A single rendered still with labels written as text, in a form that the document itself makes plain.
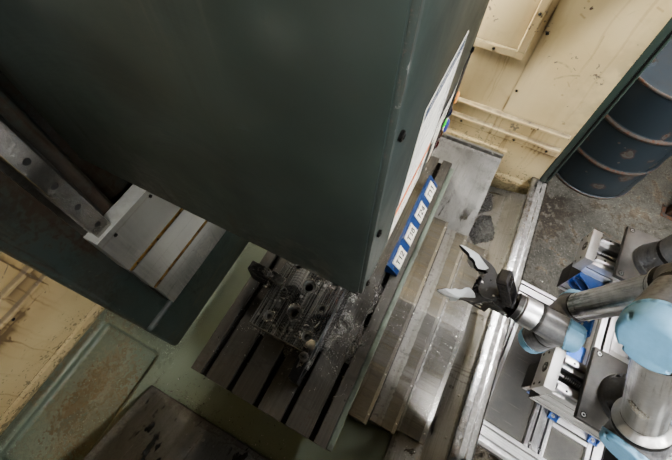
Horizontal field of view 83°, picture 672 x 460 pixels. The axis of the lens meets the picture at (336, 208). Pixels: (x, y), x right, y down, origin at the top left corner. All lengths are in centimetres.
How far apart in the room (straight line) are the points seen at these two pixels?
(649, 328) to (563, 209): 224
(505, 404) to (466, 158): 119
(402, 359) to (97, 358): 123
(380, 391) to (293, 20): 139
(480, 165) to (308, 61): 165
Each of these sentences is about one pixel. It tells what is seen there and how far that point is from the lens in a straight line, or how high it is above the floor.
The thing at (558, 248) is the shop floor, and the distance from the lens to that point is 287.
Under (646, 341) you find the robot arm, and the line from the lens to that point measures 87.
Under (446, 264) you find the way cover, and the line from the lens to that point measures 170.
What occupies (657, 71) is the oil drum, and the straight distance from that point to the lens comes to 279.
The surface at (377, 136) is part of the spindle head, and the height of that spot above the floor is 201.
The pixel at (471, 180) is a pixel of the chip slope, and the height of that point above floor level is 79.
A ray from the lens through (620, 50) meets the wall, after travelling 157.
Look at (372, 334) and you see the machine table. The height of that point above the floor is 90.
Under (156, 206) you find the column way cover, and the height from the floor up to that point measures 134.
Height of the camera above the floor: 225
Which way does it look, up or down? 59 degrees down
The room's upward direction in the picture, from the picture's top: 1 degrees clockwise
